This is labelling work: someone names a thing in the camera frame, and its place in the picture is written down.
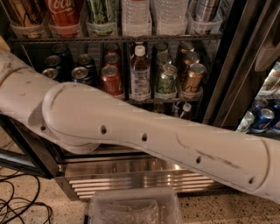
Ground blue Pepsi can front left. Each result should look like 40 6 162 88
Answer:
42 68 61 82

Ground silver can top shelf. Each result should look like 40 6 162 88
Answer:
186 0 222 35

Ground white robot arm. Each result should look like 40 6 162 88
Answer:
0 50 280 203

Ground clear plastic bin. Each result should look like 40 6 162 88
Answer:
88 187 183 224

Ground black floor cables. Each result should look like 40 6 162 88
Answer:
0 166 53 224

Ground clear water bottle right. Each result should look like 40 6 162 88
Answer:
153 0 188 36

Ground green can shelf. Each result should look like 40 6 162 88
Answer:
156 64 178 96
86 0 116 36

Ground clear water bottle left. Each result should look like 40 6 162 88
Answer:
122 0 151 37

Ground red soda can front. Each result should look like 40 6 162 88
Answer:
101 66 124 99

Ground brown tea bottle white cap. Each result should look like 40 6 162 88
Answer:
129 45 151 102

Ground green can middle shelf front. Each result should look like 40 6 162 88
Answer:
156 64 178 96

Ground red Coca-Cola can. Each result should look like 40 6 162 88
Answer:
44 0 83 38

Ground blue pepsi can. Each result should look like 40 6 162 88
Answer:
71 66 95 86
42 68 61 82

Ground blue Pepsi can right fridge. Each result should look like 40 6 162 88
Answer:
251 108 274 133

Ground clear water bottle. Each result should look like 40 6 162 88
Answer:
153 0 188 36
122 0 151 37

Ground stainless steel fridge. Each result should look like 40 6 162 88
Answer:
0 0 279 200

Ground green can top shelf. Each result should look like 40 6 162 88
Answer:
86 0 116 36

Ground gold can middle shelf front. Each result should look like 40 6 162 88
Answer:
180 63 207 97

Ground tilted bottle bottom shelf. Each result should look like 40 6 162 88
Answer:
173 101 192 120

